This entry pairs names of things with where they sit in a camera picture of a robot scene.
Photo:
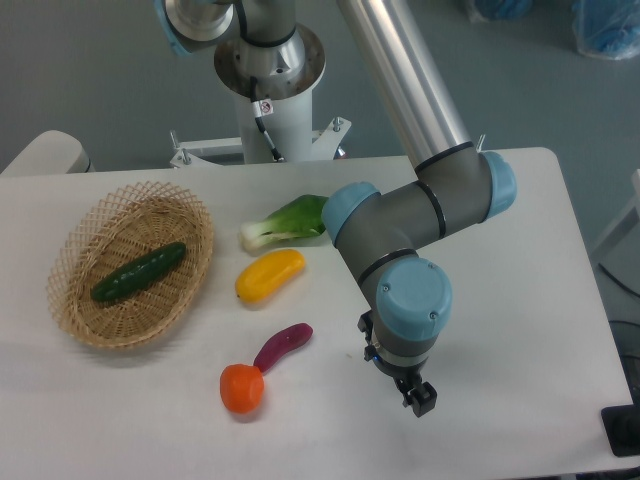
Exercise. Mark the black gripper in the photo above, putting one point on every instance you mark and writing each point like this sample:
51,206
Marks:
406,371

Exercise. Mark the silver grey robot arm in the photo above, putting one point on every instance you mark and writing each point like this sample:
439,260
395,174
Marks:
271,63

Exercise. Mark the green cucumber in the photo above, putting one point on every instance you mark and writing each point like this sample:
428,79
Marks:
139,273

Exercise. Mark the woven bamboo basket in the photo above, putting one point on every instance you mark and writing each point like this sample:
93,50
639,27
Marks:
127,224

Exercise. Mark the purple sweet potato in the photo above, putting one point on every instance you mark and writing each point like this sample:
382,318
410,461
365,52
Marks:
281,344

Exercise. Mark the orange carrot piece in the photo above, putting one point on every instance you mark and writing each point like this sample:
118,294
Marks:
241,388

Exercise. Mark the yellow mango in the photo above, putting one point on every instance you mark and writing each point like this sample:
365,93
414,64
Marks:
266,275

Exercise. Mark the green bok choy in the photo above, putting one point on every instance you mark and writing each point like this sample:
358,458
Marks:
300,218

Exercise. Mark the black device at table edge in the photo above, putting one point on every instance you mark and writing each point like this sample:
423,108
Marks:
621,425

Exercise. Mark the blue plastic bag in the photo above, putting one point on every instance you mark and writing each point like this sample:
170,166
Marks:
606,30

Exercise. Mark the white chair back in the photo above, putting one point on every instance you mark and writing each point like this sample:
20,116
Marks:
51,153

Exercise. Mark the white furniture frame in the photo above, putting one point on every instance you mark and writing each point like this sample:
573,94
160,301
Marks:
620,226

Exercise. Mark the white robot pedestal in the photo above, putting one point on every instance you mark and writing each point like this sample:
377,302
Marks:
271,131

